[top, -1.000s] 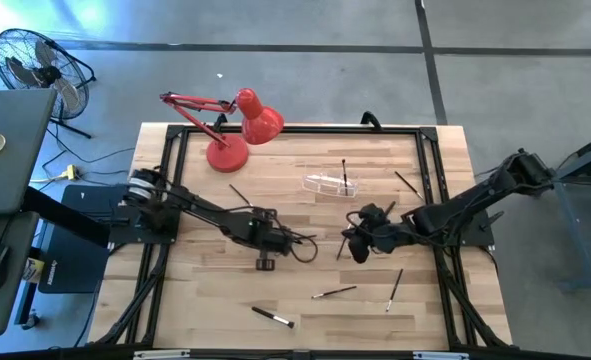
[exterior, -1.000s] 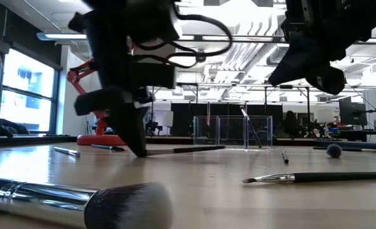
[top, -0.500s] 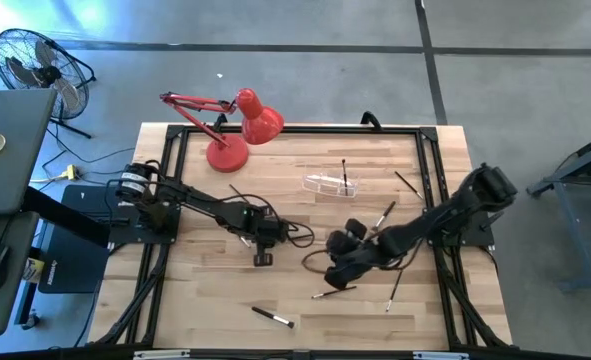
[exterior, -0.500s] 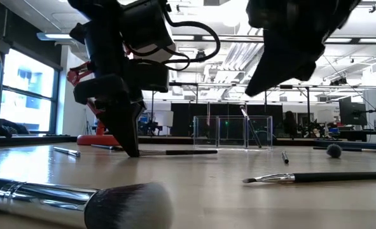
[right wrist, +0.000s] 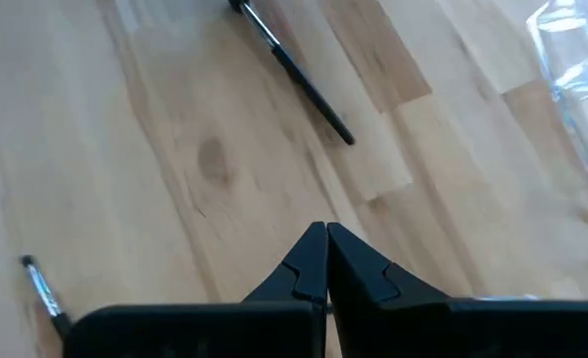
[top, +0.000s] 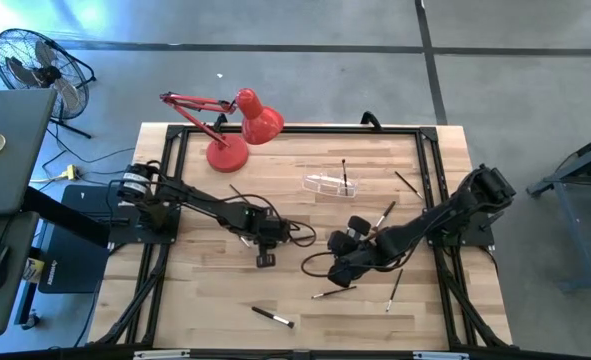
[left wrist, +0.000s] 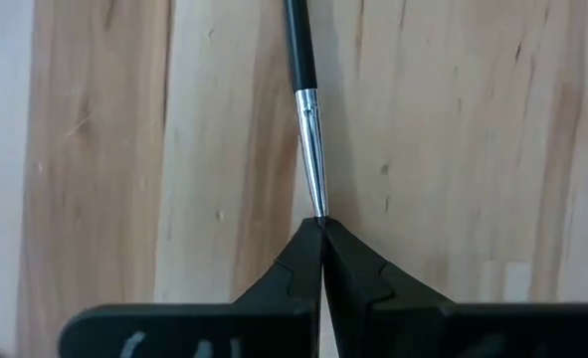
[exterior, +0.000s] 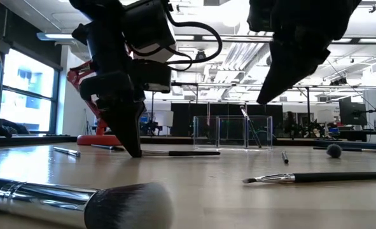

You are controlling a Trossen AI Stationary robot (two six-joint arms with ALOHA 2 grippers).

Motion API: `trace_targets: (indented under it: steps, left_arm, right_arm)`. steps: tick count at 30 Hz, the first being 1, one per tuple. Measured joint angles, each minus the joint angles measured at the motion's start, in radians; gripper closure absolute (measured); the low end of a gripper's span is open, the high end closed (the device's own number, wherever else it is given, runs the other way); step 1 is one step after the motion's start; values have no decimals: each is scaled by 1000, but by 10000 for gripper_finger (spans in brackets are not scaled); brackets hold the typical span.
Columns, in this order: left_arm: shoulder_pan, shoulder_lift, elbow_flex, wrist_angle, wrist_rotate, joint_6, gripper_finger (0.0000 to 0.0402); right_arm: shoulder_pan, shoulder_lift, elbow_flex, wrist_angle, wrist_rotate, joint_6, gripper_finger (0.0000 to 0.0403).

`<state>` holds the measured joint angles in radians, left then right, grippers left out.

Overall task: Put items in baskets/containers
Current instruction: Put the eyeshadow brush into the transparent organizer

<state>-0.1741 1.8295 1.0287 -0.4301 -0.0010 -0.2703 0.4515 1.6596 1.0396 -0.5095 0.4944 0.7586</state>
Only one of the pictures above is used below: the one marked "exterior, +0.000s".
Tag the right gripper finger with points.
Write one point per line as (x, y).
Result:
(289, 70)

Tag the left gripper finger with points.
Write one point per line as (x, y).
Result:
(121, 108)

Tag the black silver makeup brush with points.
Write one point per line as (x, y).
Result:
(67, 152)
(108, 147)
(194, 153)
(253, 130)

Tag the fluffy-head makeup brush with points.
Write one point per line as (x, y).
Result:
(334, 151)

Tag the angled-tip black makeup brush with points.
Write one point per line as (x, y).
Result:
(334, 177)

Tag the large flat-top makeup brush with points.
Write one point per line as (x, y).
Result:
(47, 198)

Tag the black monitor on arm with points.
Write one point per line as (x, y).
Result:
(353, 113)

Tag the red desk lamp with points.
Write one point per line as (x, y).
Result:
(95, 140)

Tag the black pipe rack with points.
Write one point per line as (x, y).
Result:
(308, 108)

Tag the white board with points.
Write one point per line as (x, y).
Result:
(165, 118)

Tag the long ceiling light fixture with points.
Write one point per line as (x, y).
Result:
(63, 36)

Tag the white ceiling pipes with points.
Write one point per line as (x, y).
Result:
(238, 57)

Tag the clear acrylic organizer container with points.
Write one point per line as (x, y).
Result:
(229, 133)

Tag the large office window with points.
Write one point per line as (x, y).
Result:
(25, 79)

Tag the black ceiling dome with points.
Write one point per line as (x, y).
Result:
(200, 54)

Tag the dark office desk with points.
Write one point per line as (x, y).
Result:
(359, 133)

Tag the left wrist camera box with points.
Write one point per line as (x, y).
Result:
(146, 28)

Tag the black partition wall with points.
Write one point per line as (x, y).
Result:
(181, 121)

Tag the black aluminium table frame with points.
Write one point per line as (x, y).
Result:
(32, 140)

